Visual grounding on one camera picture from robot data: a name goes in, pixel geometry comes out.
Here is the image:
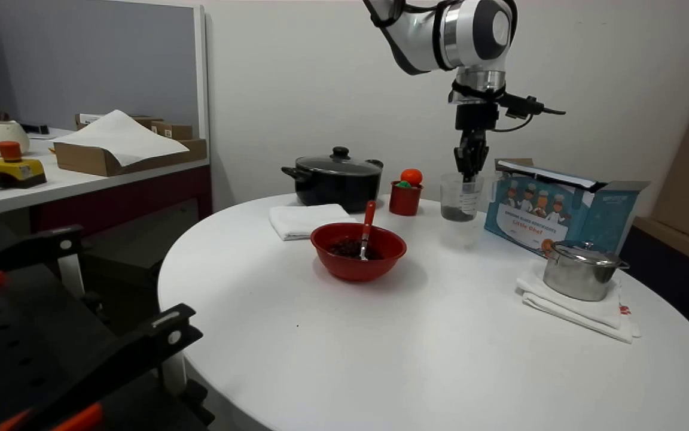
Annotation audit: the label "white desk with red front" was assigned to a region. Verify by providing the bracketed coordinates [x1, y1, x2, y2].
[0, 126, 215, 237]

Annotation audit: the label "small red cup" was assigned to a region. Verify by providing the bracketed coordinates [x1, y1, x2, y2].
[387, 180, 427, 218]

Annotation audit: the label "coffee beans in bowl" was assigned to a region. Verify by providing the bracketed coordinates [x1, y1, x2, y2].
[329, 234, 387, 260]

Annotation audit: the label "glass lid with black knob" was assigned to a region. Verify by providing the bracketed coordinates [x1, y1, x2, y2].
[293, 144, 383, 178]

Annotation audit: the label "yellow emergency stop button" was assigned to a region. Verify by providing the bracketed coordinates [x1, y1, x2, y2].
[0, 138, 48, 191]

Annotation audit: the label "blue picture box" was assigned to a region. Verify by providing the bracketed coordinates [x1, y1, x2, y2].
[484, 155, 652, 258]

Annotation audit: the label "clear plastic measuring cup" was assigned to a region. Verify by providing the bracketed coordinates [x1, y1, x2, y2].
[438, 170, 487, 226]

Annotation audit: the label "black cooking pot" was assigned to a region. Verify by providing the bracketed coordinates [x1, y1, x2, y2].
[281, 155, 385, 216]

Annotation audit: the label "coffee beans in cup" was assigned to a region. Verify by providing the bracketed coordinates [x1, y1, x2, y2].
[440, 203, 478, 223]

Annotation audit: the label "grey partition panel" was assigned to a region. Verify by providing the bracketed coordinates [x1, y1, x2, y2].
[0, 0, 208, 133]

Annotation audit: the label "white napkin with red mark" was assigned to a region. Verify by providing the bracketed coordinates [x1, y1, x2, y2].
[515, 260, 642, 345]

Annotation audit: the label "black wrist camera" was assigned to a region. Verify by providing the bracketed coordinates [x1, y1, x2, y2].
[496, 91, 568, 133]

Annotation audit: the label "red-handled metal spoon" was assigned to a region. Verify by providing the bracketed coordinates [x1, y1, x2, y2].
[356, 199, 379, 264]

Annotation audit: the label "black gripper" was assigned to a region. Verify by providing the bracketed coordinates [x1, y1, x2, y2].
[453, 97, 503, 182]

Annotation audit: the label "small steel pot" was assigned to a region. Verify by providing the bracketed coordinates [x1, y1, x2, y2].
[538, 237, 631, 303]

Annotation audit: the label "flat cardboard box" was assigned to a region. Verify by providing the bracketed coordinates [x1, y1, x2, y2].
[50, 111, 208, 180]

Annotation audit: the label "red bowl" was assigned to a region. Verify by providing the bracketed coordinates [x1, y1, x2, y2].
[310, 220, 409, 285]

